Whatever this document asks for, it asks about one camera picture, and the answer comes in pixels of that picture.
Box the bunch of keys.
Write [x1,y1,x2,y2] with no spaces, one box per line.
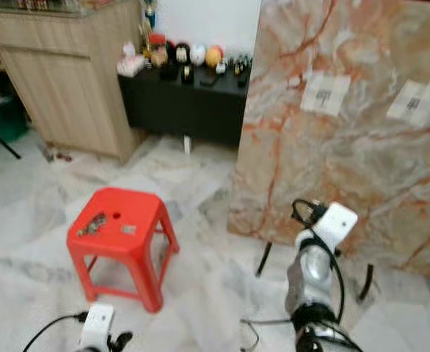
[76,213,108,237]

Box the red plastic stool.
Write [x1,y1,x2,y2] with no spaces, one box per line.
[66,186,181,314]

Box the black low console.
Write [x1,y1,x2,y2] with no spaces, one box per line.
[118,62,249,155]

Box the green bin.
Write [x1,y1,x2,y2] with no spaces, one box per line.
[0,94,29,144]

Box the light wooden cabinet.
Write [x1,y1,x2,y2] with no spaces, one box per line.
[0,0,148,164]

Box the pink tissue pack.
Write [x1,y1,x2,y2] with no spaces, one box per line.
[117,53,146,77]

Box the marble pattern folding table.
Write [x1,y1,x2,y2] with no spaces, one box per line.
[227,0,430,301]

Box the white round figurine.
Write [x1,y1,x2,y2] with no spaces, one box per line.
[189,44,206,67]

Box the orange round figurine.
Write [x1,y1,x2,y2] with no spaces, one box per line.
[205,45,224,69]

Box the blue gold trophy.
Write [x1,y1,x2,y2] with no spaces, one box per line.
[143,0,161,34]

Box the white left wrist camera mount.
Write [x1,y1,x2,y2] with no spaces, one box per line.
[85,304,114,349]

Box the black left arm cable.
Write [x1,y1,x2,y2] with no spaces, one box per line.
[22,312,91,352]

